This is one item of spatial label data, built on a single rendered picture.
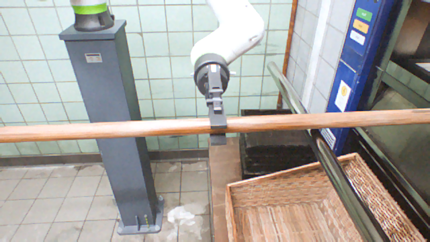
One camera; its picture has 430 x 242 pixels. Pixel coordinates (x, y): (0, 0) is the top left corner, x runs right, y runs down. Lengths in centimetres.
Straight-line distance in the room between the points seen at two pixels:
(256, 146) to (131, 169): 69
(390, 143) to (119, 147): 110
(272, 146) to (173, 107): 103
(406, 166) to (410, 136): 9
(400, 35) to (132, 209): 149
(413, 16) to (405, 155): 39
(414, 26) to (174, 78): 132
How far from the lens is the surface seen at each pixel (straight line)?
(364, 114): 58
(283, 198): 113
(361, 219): 43
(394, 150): 95
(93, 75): 119
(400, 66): 95
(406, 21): 96
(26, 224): 216
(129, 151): 138
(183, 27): 170
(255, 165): 112
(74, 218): 204
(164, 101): 191
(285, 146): 108
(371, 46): 102
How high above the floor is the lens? 148
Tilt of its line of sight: 34 degrees down
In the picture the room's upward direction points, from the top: straight up
